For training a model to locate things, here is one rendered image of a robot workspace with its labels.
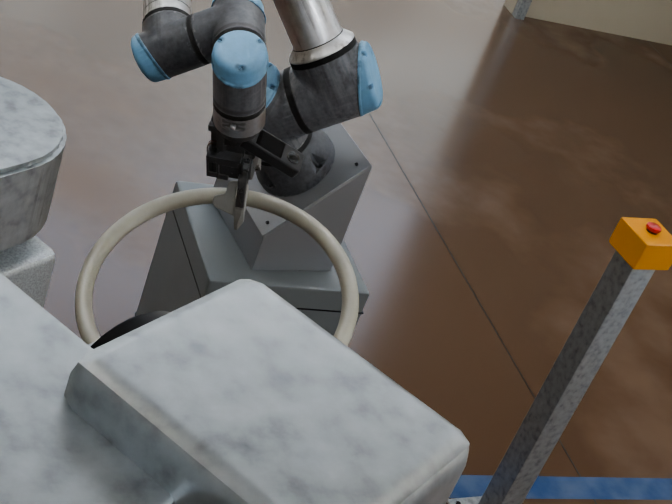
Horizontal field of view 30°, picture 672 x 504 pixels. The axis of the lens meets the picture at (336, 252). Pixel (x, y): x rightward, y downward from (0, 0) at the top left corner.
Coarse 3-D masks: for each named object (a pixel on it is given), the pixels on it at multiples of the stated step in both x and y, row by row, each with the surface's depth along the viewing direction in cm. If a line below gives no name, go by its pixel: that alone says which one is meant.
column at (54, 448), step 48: (0, 288) 60; (0, 336) 57; (48, 336) 58; (0, 384) 55; (48, 384) 56; (0, 432) 52; (48, 432) 53; (96, 432) 54; (0, 480) 50; (48, 480) 51; (96, 480) 52; (144, 480) 53
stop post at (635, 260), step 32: (640, 224) 315; (640, 256) 309; (608, 288) 322; (640, 288) 321; (608, 320) 324; (576, 352) 332; (544, 384) 343; (576, 384) 336; (544, 416) 343; (512, 448) 355; (544, 448) 350; (512, 480) 355
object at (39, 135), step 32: (0, 96) 147; (32, 96) 150; (0, 128) 142; (32, 128) 144; (64, 128) 147; (0, 160) 136; (32, 160) 138; (0, 192) 136; (32, 192) 141; (0, 224) 139; (32, 224) 145
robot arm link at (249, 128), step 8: (216, 112) 211; (264, 112) 213; (216, 120) 213; (224, 120) 211; (248, 120) 211; (256, 120) 212; (264, 120) 215; (224, 128) 212; (232, 128) 211; (240, 128) 212; (248, 128) 212; (256, 128) 213; (232, 136) 213; (240, 136) 213; (248, 136) 214
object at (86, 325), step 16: (176, 192) 230; (192, 192) 230; (208, 192) 230; (224, 192) 231; (256, 192) 231; (144, 208) 227; (160, 208) 228; (176, 208) 230; (272, 208) 230; (288, 208) 229; (128, 224) 225; (304, 224) 228; (320, 224) 228; (112, 240) 222; (320, 240) 226; (336, 240) 226; (96, 256) 219; (336, 256) 223; (80, 272) 218; (96, 272) 218; (336, 272) 223; (352, 272) 221; (80, 288) 215; (352, 288) 219; (80, 304) 213; (352, 304) 216; (80, 320) 211; (352, 320) 215; (96, 336) 209; (336, 336) 212
